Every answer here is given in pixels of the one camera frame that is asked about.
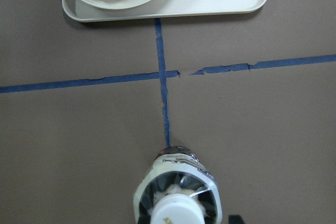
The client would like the tea bottle white cap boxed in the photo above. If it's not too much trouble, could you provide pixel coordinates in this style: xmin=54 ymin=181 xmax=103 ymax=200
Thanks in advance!
xmin=133 ymin=145 xmax=223 ymax=223

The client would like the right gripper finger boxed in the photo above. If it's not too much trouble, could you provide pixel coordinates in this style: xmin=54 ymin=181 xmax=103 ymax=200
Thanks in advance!
xmin=228 ymin=215 xmax=244 ymax=224

